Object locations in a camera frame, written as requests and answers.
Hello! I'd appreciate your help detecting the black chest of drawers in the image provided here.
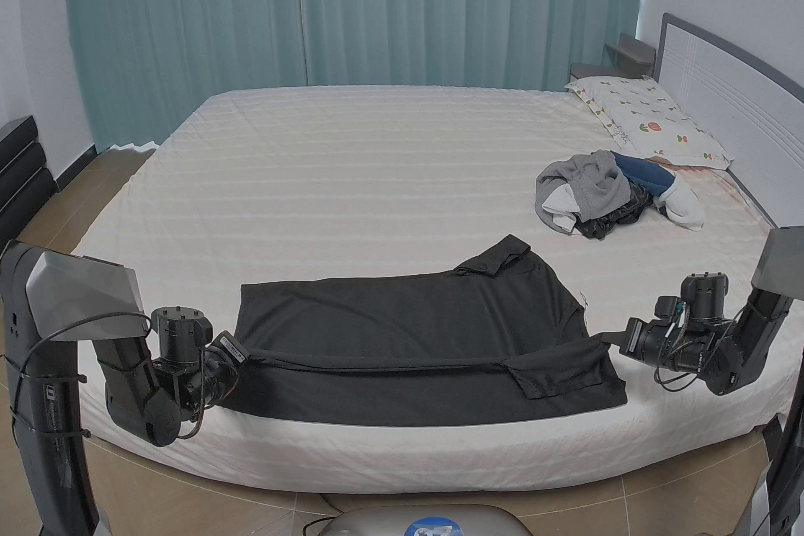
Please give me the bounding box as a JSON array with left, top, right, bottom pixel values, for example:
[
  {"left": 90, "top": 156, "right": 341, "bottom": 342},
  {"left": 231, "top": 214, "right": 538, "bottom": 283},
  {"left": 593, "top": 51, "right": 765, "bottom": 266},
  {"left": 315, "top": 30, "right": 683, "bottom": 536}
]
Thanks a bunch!
[{"left": 0, "top": 116, "right": 59, "bottom": 245}]

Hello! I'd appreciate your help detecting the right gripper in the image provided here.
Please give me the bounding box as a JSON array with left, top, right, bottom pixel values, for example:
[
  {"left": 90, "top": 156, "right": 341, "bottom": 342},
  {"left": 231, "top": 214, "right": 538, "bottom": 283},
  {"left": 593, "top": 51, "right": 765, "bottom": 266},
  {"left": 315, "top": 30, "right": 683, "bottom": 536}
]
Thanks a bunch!
[{"left": 592, "top": 317, "right": 686, "bottom": 370}]

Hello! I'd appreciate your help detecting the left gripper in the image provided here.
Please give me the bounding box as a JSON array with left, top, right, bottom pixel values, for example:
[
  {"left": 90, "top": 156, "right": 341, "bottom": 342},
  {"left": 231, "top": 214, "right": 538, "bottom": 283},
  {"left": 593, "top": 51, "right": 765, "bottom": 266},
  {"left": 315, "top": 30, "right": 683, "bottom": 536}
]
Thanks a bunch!
[{"left": 200, "top": 330, "right": 253, "bottom": 400}]

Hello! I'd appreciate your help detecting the bed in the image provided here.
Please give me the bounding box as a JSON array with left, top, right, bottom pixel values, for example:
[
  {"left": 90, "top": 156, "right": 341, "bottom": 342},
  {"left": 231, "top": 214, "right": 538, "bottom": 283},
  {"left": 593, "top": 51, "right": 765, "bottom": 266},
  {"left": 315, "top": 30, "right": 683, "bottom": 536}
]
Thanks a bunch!
[{"left": 13, "top": 12, "right": 804, "bottom": 493}]

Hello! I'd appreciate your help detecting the white printed pillow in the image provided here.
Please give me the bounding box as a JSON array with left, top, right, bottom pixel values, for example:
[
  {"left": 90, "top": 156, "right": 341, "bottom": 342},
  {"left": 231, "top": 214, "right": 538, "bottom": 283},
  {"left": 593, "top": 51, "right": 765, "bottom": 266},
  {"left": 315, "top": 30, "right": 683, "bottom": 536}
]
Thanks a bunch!
[{"left": 563, "top": 75, "right": 734, "bottom": 171}]

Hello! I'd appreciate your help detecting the grey bedside table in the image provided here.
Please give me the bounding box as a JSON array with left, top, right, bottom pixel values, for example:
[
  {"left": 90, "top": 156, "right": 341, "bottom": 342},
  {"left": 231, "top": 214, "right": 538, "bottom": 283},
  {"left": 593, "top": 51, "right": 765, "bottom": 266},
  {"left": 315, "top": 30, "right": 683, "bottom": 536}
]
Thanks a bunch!
[{"left": 568, "top": 32, "right": 657, "bottom": 82}]

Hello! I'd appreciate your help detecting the black cable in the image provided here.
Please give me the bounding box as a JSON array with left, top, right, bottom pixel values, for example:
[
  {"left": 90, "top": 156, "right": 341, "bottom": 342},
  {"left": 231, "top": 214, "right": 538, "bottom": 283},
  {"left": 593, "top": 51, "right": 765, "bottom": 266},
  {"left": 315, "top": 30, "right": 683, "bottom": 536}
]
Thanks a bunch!
[
  {"left": 303, "top": 492, "right": 343, "bottom": 536},
  {"left": 653, "top": 364, "right": 711, "bottom": 392},
  {"left": 9, "top": 312, "right": 155, "bottom": 440}
]

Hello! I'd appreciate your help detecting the pile of clothes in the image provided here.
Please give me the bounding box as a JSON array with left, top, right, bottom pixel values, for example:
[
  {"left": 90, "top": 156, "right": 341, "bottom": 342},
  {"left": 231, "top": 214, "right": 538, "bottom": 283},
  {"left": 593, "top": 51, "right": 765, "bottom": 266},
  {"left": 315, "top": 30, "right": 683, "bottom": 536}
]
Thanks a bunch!
[{"left": 534, "top": 149, "right": 706, "bottom": 240}]

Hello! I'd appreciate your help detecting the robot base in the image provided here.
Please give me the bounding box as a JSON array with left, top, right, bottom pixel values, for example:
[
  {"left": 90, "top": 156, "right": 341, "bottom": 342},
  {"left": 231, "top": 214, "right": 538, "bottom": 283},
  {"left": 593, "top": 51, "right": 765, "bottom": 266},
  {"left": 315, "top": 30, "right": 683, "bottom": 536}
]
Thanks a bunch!
[{"left": 320, "top": 505, "right": 535, "bottom": 536}]

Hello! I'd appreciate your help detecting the black polo shirt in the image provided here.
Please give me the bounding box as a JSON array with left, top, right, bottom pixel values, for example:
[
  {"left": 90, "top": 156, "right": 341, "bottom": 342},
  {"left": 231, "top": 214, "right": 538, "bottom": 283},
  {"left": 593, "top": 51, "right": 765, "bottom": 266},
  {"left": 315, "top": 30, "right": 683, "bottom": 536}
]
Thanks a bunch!
[{"left": 216, "top": 235, "right": 629, "bottom": 428}]

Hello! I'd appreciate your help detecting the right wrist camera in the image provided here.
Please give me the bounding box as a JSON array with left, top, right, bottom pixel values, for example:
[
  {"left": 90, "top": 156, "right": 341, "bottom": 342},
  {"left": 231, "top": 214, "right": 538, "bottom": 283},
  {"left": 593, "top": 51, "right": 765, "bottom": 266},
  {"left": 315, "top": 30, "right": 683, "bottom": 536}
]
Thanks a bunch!
[{"left": 653, "top": 296, "right": 684, "bottom": 327}]

